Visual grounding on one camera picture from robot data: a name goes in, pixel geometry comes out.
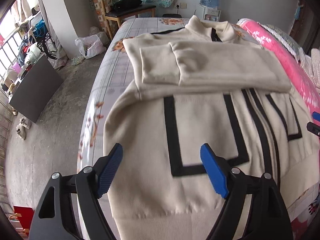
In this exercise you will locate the black bag on chair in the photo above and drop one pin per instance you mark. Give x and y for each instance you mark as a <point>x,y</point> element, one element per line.
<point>125,5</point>

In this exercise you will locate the beige shoe pair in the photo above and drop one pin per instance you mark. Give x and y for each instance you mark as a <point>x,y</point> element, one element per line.
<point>21,128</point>

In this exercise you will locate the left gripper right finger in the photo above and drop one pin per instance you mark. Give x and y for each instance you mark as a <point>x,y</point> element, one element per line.
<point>267,216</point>

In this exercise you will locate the cream zip jacket black trim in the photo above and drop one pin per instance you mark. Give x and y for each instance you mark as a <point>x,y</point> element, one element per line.
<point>207,119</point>

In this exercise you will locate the wooden chair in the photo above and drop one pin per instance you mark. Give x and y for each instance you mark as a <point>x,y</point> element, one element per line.
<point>119,16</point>

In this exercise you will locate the lace trimmed grey pillow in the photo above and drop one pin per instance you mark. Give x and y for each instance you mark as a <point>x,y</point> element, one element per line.
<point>285,39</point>

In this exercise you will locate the bed with floral plaid sheet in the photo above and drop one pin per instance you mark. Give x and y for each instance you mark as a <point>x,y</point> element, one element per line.
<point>117,75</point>

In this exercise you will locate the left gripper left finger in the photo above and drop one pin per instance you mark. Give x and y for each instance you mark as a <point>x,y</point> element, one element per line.
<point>54,216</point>

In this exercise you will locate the white water dispenser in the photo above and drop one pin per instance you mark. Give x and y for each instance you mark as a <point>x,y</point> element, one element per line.
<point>209,14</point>

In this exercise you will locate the bicycle wheel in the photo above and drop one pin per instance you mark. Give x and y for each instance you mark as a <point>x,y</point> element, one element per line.
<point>49,47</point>

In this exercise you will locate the white plastic bag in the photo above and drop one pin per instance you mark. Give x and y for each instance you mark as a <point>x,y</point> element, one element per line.
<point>91,46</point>

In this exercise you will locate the pink floral blanket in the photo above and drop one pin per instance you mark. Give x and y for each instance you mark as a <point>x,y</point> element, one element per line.
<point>305,211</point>

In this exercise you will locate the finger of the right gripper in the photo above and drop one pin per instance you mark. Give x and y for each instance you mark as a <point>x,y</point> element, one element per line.
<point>314,127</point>

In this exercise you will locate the dark grey board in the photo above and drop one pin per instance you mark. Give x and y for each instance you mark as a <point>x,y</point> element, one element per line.
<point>36,89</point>

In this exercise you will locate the checked pink white cloth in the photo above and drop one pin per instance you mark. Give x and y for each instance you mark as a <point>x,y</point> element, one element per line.
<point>311,66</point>

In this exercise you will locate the wall power socket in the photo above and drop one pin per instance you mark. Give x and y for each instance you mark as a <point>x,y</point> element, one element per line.
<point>181,5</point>

